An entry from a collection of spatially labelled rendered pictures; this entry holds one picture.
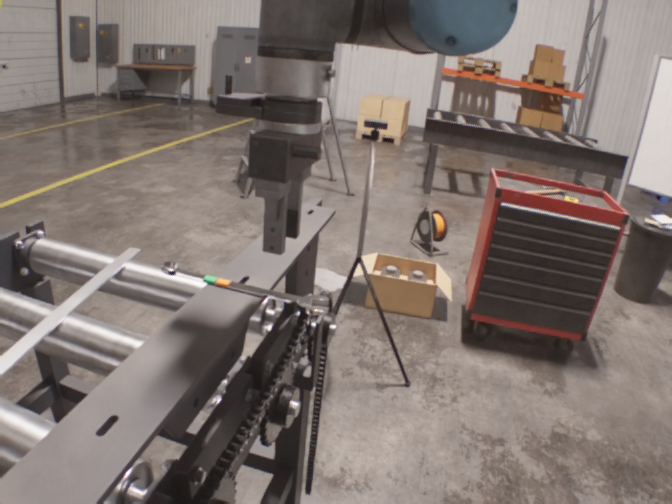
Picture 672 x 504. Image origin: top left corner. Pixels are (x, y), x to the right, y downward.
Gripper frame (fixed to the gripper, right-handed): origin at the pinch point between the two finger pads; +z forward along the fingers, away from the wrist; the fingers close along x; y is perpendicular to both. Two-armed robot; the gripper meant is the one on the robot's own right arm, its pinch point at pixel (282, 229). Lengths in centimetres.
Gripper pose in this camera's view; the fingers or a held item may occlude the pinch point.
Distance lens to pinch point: 61.2
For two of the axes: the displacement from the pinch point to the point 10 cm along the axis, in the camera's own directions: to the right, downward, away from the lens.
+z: -1.0, 9.1, 4.1
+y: 9.6, 1.9, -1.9
